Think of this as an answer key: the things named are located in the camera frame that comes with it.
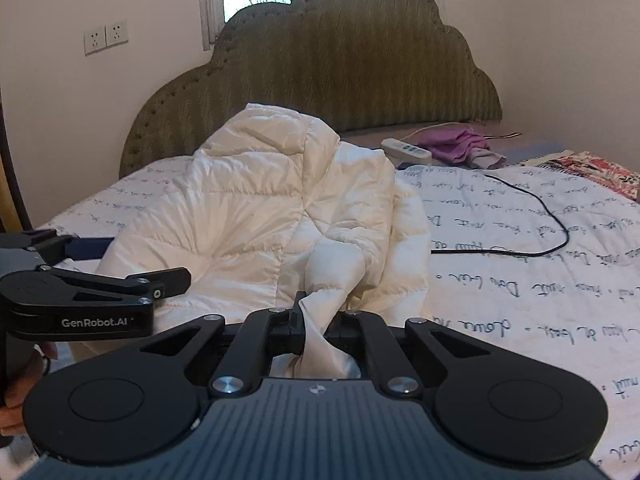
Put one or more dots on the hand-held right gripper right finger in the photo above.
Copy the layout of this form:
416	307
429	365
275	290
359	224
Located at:
372	340

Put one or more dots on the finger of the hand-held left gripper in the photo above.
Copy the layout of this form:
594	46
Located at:
170	280
90	248

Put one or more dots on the purple cloth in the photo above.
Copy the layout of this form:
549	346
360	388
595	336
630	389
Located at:
455	146

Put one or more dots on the green upholstered headboard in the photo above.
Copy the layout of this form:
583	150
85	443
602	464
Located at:
340	70

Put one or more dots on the white wall socket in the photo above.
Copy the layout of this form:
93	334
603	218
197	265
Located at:
94	41
116	34

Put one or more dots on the white power strip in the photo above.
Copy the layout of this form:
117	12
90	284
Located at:
405	152

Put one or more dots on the red floral cloth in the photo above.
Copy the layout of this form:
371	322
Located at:
590	170

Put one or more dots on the white hooded puffer jacket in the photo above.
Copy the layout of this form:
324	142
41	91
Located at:
250	210

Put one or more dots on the white script-print bed sheet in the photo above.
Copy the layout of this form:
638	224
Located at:
500	290

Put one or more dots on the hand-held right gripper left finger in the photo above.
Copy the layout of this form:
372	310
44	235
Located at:
299	327

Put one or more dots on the person's left hand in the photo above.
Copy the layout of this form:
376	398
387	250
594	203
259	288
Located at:
20	400

